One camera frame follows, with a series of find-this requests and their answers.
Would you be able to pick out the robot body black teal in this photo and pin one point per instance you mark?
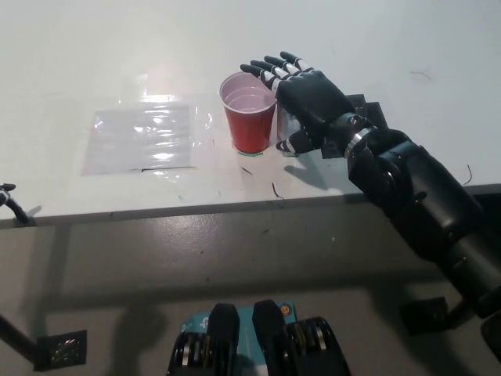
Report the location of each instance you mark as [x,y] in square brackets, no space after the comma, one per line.
[258,344]

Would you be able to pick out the clear plastic sheet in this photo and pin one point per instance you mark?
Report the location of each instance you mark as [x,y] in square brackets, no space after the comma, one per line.
[139,137]

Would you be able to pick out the red plastic cup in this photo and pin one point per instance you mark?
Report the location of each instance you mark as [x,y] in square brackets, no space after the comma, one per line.
[248,121]

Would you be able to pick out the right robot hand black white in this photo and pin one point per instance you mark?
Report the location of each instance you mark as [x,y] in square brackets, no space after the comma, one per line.
[313,96]

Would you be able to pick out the black tape patch on table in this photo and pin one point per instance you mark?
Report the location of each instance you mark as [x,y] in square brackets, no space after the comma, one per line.
[373,113]

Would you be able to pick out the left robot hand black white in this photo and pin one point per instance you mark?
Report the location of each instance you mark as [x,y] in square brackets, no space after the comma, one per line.
[11,203]

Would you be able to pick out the clear soap bottle black pump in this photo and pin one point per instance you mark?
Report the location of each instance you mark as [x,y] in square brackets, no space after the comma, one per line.
[285,121]

